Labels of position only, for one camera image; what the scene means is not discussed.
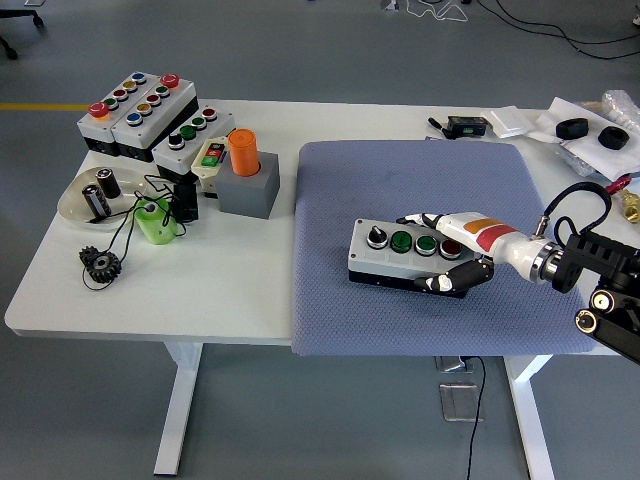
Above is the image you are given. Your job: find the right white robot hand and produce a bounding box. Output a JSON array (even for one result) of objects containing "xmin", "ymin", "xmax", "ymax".
[{"xmin": 396, "ymin": 211, "xmax": 542, "ymax": 295}]

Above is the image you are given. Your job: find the grey four-control button box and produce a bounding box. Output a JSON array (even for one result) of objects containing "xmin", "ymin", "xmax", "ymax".
[
  {"xmin": 347, "ymin": 218, "xmax": 476, "ymax": 300},
  {"xmin": 151, "ymin": 105, "xmax": 236, "ymax": 184}
]

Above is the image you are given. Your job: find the grey five-button control box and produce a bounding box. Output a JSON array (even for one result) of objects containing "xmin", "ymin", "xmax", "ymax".
[
  {"xmin": 76, "ymin": 71, "xmax": 161, "ymax": 157},
  {"xmin": 110, "ymin": 74, "xmax": 200, "ymax": 164}
]

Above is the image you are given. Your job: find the grey-blue textured mat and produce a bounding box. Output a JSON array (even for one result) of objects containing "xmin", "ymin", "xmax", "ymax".
[{"xmin": 290, "ymin": 139, "xmax": 599, "ymax": 359}]

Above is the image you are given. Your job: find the small black electronic module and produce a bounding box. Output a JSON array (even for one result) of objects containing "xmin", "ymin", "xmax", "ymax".
[{"xmin": 446, "ymin": 115, "xmax": 489, "ymax": 140}]

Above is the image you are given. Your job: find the clear plastic bag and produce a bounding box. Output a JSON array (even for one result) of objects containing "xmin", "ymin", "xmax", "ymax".
[{"xmin": 553, "ymin": 142, "xmax": 601, "ymax": 177}]

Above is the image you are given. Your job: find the metal floor socket box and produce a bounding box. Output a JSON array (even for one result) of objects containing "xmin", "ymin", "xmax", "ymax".
[{"xmin": 433, "ymin": 355, "xmax": 475, "ymax": 374}]

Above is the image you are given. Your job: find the brass fitting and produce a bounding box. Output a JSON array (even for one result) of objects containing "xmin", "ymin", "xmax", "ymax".
[{"xmin": 617, "ymin": 188, "xmax": 640, "ymax": 225}]

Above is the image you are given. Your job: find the metal floor plate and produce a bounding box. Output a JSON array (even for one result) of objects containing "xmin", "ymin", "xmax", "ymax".
[{"xmin": 438, "ymin": 382, "xmax": 485, "ymax": 424}]

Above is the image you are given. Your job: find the clear bubble wrap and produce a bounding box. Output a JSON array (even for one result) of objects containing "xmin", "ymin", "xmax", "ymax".
[{"xmin": 601, "ymin": 88, "xmax": 640, "ymax": 132}]

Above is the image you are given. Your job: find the white table leg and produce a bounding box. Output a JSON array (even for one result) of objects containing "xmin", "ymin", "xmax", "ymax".
[
  {"xmin": 502, "ymin": 354, "xmax": 556, "ymax": 480},
  {"xmin": 152, "ymin": 342, "xmax": 205, "ymax": 476}
]

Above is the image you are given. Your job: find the grey square block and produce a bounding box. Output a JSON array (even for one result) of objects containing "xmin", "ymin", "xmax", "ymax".
[{"xmin": 214, "ymin": 151, "xmax": 281, "ymax": 220}]

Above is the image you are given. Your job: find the orange cylinder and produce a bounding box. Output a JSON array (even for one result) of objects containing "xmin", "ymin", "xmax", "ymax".
[{"xmin": 227, "ymin": 128, "xmax": 261, "ymax": 178}]

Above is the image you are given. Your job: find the small black cylindrical device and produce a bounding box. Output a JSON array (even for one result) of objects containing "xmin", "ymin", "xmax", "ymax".
[{"xmin": 172, "ymin": 180, "xmax": 200, "ymax": 224}]

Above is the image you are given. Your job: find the green plastic spool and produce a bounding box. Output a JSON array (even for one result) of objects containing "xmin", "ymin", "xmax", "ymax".
[{"xmin": 132, "ymin": 197, "xmax": 180, "ymax": 246}]

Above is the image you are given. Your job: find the black cylindrical capacitor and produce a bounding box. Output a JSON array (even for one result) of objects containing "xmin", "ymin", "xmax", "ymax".
[
  {"xmin": 95, "ymin": 168, "xmax": 123, "ymax": 200},
  {"xmin": 81, "ymin": 183, "xmax": 113, "ymax": 220}
]

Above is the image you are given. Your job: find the black metal gear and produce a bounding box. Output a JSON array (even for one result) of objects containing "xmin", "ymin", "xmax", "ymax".
[{"xmin": 78, "ymin": 245, "xmax": 124, "ymax": 286}]

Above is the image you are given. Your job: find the silver metal dish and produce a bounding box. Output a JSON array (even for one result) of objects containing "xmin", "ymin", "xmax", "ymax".
[{"xmin": 57, "ymin": 166, "xmax": 151, "ymax": 232}]

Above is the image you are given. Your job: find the black office chair base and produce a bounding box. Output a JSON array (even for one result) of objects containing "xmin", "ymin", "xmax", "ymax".
[{"xmin": 0, "ymin": 0, "xmax": 46, "ymax": 61}]

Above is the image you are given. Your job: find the black foam ring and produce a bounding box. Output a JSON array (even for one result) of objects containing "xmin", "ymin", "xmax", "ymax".
[
  {"xmin": 555, "ymin": 117, "xmax": 590, "ymax": 141},
  {"xmin": 597, "ymin": 126, "xmax": 628, "ymax": 151}
]

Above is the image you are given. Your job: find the black power cable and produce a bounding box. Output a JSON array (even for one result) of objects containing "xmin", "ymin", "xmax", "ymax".
[{"xmin": 464, "ymin": 355, "xmax": 487, "ymax": 480}]

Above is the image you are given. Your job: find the black floor cable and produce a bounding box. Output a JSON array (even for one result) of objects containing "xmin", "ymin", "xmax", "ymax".
[{"xmin": 477, "ymin": 0, "xmax": 640, "ymax": 62}]

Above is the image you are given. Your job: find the white floor cable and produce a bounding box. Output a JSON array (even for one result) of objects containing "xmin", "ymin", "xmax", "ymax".
[{"xmin": 403, "ymin": 0, "xmax": 471, "ymax": 24}]

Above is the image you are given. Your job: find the beige red-green switch pendant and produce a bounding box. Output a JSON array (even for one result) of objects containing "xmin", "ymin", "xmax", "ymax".
[{"xmin": 191, "ymin": 135, "xmax": 232, "ymax": 197}]

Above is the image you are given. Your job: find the thin black wire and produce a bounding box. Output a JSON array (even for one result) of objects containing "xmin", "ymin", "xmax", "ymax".
[{"xmin": 81, "ymin": 173, "xmax": 201, "ymax": 291}]

